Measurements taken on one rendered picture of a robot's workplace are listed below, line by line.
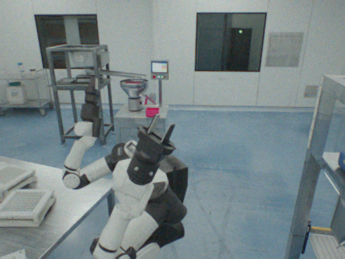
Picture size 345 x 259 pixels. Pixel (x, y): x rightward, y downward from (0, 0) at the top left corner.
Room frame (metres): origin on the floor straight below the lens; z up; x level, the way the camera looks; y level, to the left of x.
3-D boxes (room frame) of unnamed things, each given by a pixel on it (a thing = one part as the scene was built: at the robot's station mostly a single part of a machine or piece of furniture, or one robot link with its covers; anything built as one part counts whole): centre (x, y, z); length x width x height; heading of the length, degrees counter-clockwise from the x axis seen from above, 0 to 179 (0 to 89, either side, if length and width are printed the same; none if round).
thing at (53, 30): (6.04, 2.16, 1.43); 1.32 x 0.01 x 1.11; 87
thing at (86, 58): (3.95, 1.09, 0.75); 1.43 x 1.06 x 1.50; 87
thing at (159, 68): (3.50, 0.14, 1.07); 0.23 x 0.10 x 0.62; 87
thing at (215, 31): (5.84, -1.20, 1.43); 1.38 x 0.01 x 1.16; 87
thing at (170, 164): (1.09, 0.10, 1.09); 0.34 x 0.30 x 0.36; 30
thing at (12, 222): (1.25, 0.82, 0.84); 0.24 x 0.24 x 0.02; 0
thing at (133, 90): (3.43, 0.40, 0.95); 0.49 x 0.36 x 0.37; 87
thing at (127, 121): (3.37, 0.36, 0.38); 0.63 x 0.57 x 0.76; 87
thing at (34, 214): (1.25, 0.82, 0.89); 0.25 x 0.24 x 0.02; 0
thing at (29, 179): (1.53, 1.07, 0.84); 0.24 x 0.24 x 0.02; 69
